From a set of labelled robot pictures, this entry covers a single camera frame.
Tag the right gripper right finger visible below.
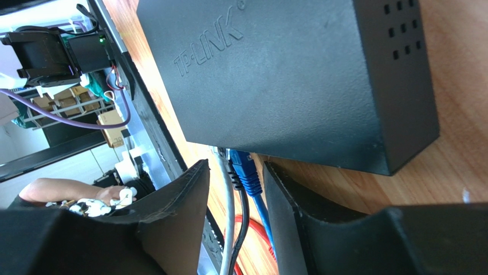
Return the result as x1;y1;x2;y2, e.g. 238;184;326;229
263;162;487;274

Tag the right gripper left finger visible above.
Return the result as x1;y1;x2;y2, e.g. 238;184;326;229
1;160;210;274

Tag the black network switch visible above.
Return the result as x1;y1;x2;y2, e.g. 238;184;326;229
137;0;440;175

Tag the person forearm in background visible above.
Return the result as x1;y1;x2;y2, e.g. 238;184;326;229
7;178;128;210

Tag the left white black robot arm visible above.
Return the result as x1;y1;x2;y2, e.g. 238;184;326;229
1;3;112;89

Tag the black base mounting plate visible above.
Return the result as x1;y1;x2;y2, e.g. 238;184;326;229
88;1;222;274

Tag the cardboard box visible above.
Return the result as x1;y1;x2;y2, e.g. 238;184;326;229
97;109;127;148

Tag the grey ethernet cable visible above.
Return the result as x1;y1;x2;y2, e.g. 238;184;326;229
211;146;237;275

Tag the aluminium frame rail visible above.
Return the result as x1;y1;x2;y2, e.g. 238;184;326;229
88;1;187;189

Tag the red ethernet cable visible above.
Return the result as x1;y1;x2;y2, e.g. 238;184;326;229
223;214;277;275

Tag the black ethernet cable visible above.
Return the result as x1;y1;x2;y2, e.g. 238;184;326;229
224;150;250;275

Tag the blue ethernet cable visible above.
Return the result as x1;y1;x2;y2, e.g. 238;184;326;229
229;149;276;253

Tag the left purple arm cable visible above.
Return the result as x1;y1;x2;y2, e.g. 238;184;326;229
0;85;132;131

